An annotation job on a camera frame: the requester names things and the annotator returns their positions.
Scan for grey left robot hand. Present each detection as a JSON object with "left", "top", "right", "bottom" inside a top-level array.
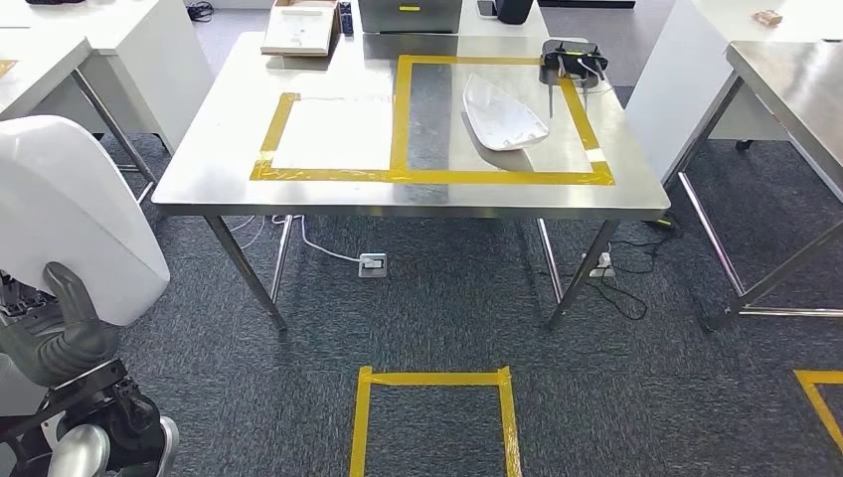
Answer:
[{"left": 0, "top": 261, "right": 121, "bottom": 390}]

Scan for white plastic part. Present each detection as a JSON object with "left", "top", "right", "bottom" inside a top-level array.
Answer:
[
  {"left": 461, "top": 72, "right": 551, "bottom": 153},
  {"left": 0, "top": 114, "right": 173, "bottom": 329}
]

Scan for white table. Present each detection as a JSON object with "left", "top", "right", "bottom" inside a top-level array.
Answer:
[
  {"left": 0, "top": 0, "right": 217, "bottom": 154},
  {"left": 623, "top": 0, "right": 843, "bottom": 189},
  {"left": 339, "top": 0, "right": 551, "bottom": 41}
]

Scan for flat cardboard box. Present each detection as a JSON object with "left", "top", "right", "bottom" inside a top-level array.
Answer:
[{"left": 259, "top": 0, "right": 342, "bottom": 58}]

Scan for grey metal case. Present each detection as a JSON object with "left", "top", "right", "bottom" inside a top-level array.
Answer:
[{"left": 357, "top": 0, "right": 464, "bottom": 36}]

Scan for black cylinder container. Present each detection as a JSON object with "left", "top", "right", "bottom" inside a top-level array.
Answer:
[{"left": 493, "top": 0, "right": 536, "bottom": 26}]

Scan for black router with antennas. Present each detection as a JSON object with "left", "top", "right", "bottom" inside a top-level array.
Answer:
[{"left": 538, "top": 38, "right": 610, "bottom": 120}]

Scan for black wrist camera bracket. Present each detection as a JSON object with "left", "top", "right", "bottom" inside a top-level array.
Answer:
[{"left": 0, "top": 358, "right": 163, "bottom": 462}]

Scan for white cable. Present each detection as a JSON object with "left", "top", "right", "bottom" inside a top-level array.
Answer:
[{"left": 227, "top": 214, "right": 362, "bottom": 264}]

